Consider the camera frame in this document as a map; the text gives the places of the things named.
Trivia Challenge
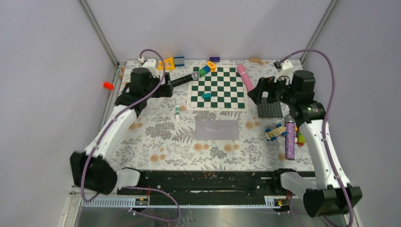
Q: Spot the purple glitter microphone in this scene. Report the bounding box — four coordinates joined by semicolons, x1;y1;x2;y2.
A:
284;114;296;160

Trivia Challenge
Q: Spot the green white chessboard mat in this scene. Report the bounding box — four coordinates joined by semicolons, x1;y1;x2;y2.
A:
187;66;248;112

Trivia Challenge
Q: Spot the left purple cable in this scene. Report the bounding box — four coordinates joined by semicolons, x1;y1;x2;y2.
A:
80;49;183;222

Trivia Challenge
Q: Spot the colourful block chain toy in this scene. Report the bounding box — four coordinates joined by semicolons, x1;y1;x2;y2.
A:
198;61;216;78

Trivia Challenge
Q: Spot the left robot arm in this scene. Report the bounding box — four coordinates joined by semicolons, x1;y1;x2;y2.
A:
70;67;173;194

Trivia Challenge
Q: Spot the orange cap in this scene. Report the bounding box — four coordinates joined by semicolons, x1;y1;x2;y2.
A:
103;81;114;90

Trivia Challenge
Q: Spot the purple cable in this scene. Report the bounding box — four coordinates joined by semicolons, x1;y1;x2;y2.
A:
80;49;183;222
279;49;355;227

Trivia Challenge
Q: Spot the black toy microphone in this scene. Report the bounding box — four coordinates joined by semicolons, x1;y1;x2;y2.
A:
171;71;201;87

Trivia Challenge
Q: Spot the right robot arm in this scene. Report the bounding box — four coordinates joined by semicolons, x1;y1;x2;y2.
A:
247;70;362;217

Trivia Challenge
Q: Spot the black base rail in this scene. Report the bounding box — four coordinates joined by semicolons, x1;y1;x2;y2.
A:
117;170;288;206

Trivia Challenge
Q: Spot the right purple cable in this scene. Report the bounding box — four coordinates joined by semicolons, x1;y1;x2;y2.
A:
279;49;355;227

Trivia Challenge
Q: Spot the grey lego baseplate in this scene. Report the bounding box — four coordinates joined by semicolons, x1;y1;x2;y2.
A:
257;97;283;119

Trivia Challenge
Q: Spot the small green white bottle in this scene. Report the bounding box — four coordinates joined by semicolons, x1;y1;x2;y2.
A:
175;105;180;120

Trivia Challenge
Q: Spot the rainbow lego stack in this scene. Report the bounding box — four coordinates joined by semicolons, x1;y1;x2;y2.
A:
295;127;306;147

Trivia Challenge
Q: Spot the yellow triangle toy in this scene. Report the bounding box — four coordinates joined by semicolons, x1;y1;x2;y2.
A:
157;57;175;70

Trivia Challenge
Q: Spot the floral table cloth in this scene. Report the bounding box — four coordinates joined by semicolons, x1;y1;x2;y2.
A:
108;59;328;172

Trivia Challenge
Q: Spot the beige toy car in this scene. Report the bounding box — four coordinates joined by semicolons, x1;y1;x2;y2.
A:
265;123;287;141

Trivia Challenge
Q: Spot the blue lego brick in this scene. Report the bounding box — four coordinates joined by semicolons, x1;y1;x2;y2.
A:
173;56;185;67

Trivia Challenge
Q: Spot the teal cube block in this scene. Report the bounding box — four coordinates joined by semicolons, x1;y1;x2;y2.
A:
201;93;212;100

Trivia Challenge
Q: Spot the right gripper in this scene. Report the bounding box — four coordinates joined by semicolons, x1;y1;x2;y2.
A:
246;72;297;106

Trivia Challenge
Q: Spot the wooden cylinder block right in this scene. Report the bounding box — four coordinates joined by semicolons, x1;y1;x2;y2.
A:
249;57;264;65

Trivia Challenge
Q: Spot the purple lego brick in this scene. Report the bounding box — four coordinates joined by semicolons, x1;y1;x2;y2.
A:
209;57;220;62

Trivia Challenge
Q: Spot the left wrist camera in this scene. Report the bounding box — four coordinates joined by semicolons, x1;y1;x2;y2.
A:
138;57;159;78

